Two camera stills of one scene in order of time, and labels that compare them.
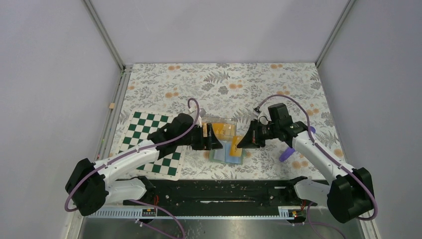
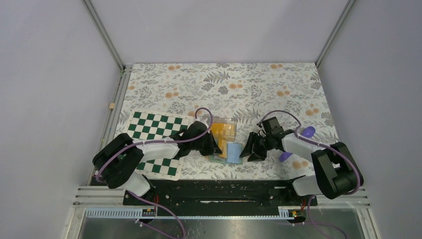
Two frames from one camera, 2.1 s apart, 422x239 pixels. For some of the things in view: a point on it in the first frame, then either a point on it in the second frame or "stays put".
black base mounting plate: x=224 y=195 stays put
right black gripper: x=252 y=139 to x=258 y=155
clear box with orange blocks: x=225 y=127 stays put
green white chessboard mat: x=140 y=126 stays put
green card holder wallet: x=223 y=156 stays put
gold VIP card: x=239 y=151 to x=222 y=145
